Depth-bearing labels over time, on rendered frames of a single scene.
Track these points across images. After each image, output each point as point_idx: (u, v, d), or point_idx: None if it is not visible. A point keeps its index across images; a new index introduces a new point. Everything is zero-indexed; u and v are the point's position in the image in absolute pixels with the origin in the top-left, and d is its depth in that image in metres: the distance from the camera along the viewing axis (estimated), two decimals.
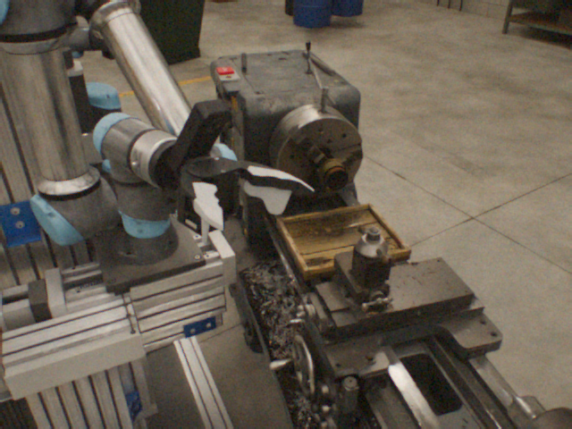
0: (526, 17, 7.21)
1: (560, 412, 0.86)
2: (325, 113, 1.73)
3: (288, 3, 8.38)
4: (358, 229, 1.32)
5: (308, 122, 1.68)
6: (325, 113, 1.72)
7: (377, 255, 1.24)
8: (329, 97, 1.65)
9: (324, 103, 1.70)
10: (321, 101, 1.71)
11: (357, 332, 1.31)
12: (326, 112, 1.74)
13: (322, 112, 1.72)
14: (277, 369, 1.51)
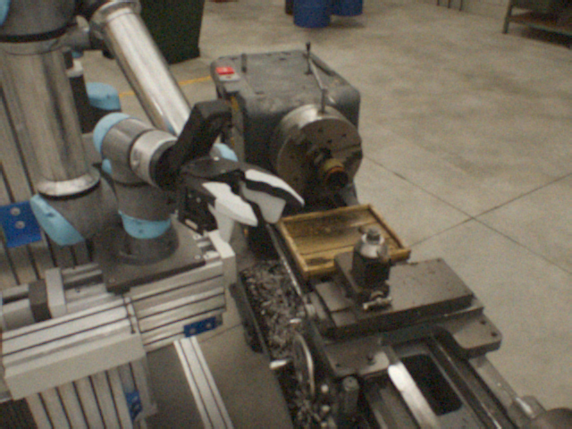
0: (526, 17, 7.21)
1: (560, 412, 0.86)
2: (325, 113, 1.73)
3: (288, 3, 8.38)
4: (358, 229, 1.32)
5: (308, 123, 1.68)
6: (325, 113, 1.73)
7: (377, 255, 1.24)
8: (329, 97, 1.65)
9: (324, 103, 1.70)
10: (321, 101, 1.71)
11: (357, 332, 1.31)
12: (326, 112, 1.74)
13: (322, 112, 1.72)
14: (277, 369, 1.51)
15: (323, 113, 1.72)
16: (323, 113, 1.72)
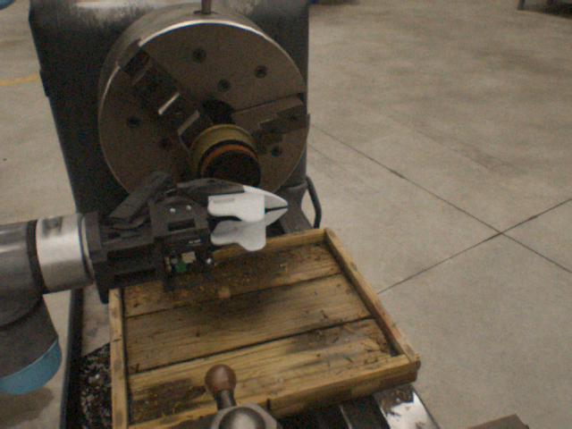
0: None
1: None
2: (214, 14, 0.72)
3: None
4: (206, 382, 0.31)
5: (164, 34, 0.67)
6: (213, 15, 0.72)
7: None
8: None
9: None
10: None
11: None
12: (215, 13, 0.73)
13: (203, 11, 0.71)
14: None
15: None
16: None
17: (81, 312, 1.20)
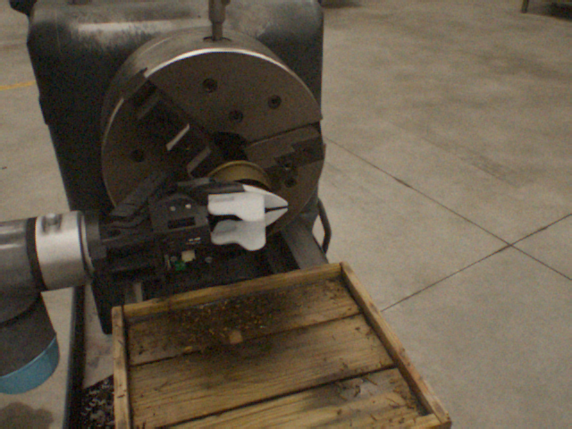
0: None
1: None
2: (225, 41, 0.67)
3: None
4: None
5: (172, 63, 0.63)
6: (224, 42, 0.67)
7: None
8: None
9: (217, 12, 0.65)
10: (208, 7, 0.65)
11: None
12: (227, 39, 0.68)
13: (214, 37, 0.66)
14: None
15: (219, 42, 0.66)
16: (217, 42, 0.66)
17: (82, 340, 1.15)
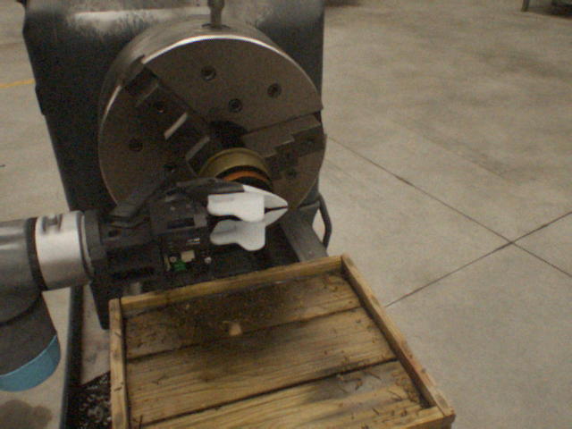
0: None
1: None
2: (224, 29, 0.66)
3: None
4: None
5: (170, 50, 0.61)
6: (223, 29, 0.66)
7: None
8: None
9: None
10: None
11: None
12: (226, 27, 0.67)
13: (213, 24, 0.65)
14: None
15: (218, 29, 0.65)
16: (216, 29, 0.65)
17: (80, 335, 1.14)
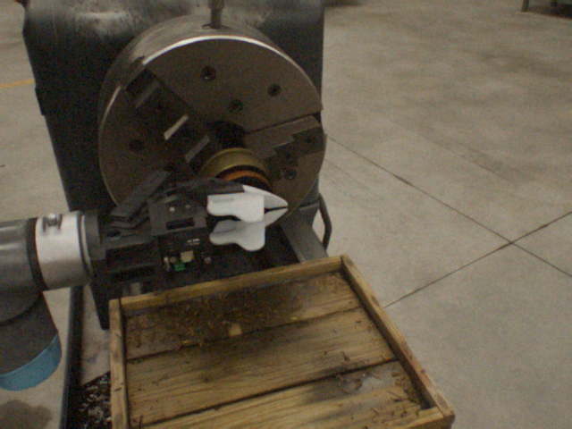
0: None
1: None
2: (219, 30, 0.65)
3: None
4: None
5: (170, 51, 0.62)
6: None
7: None
8: None
9: None
10: None
11: None
12: (226, 29, 0.66)
13: (210, 24, 0.66)
14: None
15: (210, 29, 0.65)
16: (209, 29, 0.65)
17: (80, 336, 1.14)
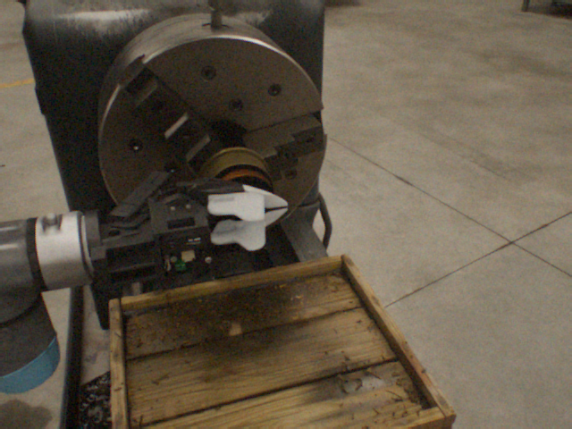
0: None
1: None
2: (214, 29, 0.65)
3: None
4: None
5: (170, 50, 0.61)
6: (209, 29, 0.65)
7: None
8: None
9: None
10: None
11: None
12: None
13: (211, 22, 0.66)
14: None
15: (207, 27, 0.66)
16: (207, 27, 0.66)
17: (80, 336, 1.14)
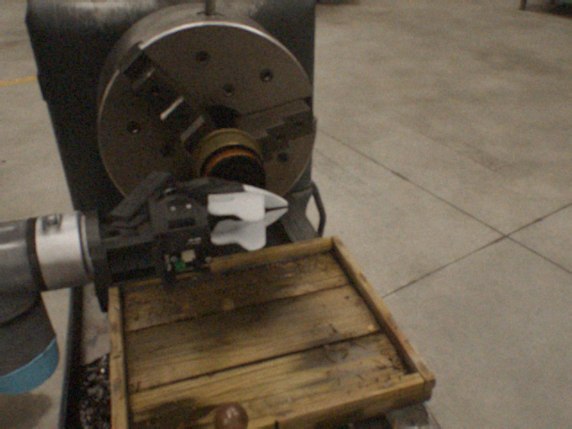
0: None
1: None
2: (207, 17, 0.68)
3: None
4: (215, 423, 0.28)
5: (165, 36, 0.65)
6: (204, 16, 0.68)
7: None
8: None
9: None
10: None
11: None
12: (214, 17, 0.68)
13: (206, 11, 0.69)
14: None
15: (202, 15, 0.69)
16: (202, 15, 0.69)
17: (80, 320, 1.17)
